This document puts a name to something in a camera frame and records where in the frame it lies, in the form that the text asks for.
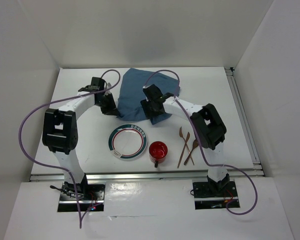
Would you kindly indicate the copper spoon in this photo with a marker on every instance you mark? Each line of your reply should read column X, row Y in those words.
column 195, row 144

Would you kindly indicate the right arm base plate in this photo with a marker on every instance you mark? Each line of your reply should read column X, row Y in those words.
column 205, row 199

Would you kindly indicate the white plate green red rim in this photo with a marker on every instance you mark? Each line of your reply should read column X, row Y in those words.
column 127, row 142

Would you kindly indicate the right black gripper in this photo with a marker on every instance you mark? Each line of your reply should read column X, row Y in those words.
column 145, row 104

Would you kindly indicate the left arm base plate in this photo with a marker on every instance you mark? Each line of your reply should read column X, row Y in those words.
column 92, row 200

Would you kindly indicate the aluminium rail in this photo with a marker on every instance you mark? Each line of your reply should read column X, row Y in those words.
column 127, row 176
column 229, row 71

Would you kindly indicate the aluminium rail right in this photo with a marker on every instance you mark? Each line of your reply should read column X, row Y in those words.
column 229, row 71

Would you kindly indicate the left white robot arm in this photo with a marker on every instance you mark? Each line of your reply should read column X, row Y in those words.
column 60, row 130

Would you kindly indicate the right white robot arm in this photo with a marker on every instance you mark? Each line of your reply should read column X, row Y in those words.
column 208, row 128

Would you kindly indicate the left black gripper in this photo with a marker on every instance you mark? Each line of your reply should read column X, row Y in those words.
column 111, row 109

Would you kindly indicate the red mug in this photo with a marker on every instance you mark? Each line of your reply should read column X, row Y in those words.
column 158, row 152

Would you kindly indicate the blue cloth placemat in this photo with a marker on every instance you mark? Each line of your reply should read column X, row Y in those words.
column 131, row 92

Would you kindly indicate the aluminium rail front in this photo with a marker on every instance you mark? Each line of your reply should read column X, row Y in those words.
column 127, row 176

